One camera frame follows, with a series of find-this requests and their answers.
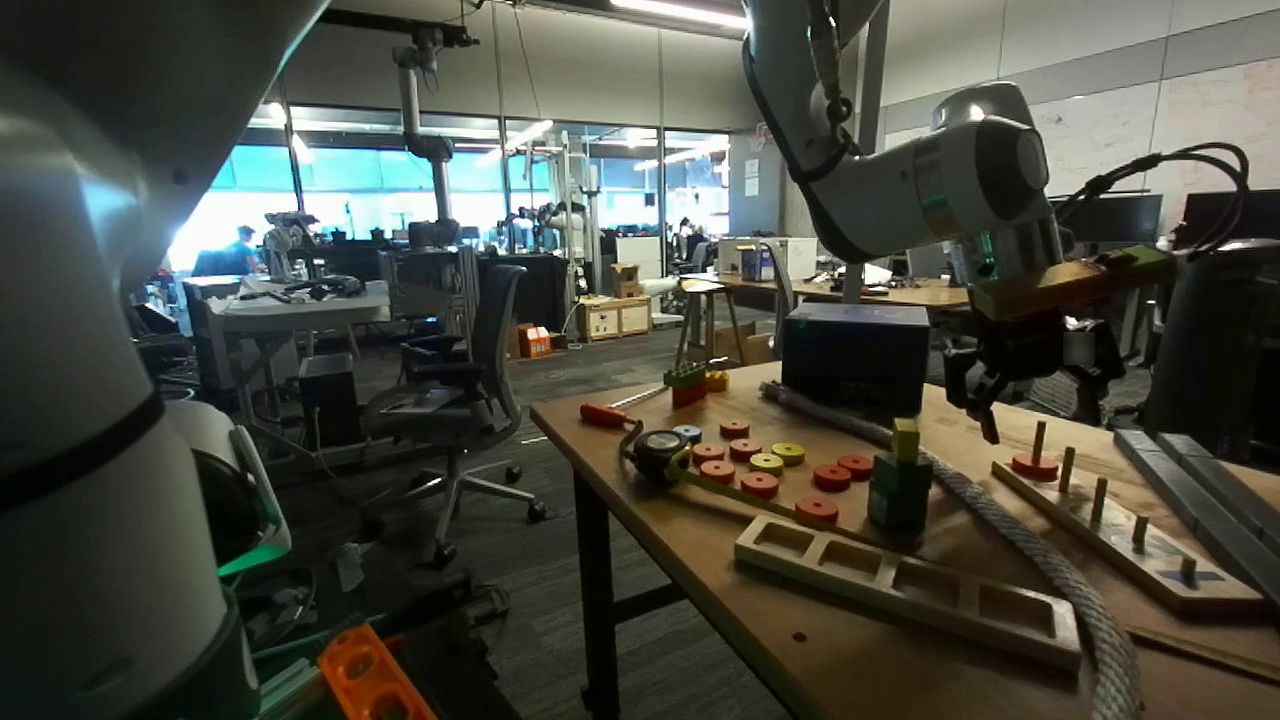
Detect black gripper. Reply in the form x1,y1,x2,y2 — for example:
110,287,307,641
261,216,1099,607
943,251,1176,444

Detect wooden peg board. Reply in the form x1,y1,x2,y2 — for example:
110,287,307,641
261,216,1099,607
992,433,1269,620

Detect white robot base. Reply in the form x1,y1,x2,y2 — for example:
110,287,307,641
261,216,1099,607
0,0,328,720

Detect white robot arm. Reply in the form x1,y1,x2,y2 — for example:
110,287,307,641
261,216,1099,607
743,0,1172,441

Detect black box on table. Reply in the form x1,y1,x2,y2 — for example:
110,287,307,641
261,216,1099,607
780,302,926,419

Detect red disc right pair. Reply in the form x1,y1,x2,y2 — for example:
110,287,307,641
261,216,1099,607
811,450,876,491

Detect wooden slotted tray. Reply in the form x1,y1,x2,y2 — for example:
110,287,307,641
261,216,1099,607
734,517,1082,672

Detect yellow green disc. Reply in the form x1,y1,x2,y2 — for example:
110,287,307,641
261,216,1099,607
748,441,804,474

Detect red disc front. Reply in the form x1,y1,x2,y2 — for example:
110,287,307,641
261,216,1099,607
797,495,841,522

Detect grey metal rails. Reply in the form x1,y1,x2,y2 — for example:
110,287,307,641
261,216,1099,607
1111,429,1280,602

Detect red disc centre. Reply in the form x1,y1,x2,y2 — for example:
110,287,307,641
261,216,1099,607
740,471,780,501

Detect wooden stool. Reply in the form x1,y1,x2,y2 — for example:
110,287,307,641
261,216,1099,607
674,275,743,369

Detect red green block far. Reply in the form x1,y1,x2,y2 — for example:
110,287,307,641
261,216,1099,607
665,369,728,409

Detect cardboard box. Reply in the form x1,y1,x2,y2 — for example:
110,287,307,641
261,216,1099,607
577,295,651,340

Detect black office chair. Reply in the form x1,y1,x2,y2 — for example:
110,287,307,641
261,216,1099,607
368,263,549,566

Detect orange plastic crate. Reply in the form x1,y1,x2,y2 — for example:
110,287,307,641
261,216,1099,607
321,622,435,720

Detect grey braided hose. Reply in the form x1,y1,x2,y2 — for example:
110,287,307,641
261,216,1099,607
760,379,1148,720

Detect red handled screwdriver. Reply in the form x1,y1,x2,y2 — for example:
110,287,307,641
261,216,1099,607
577,383,665,429

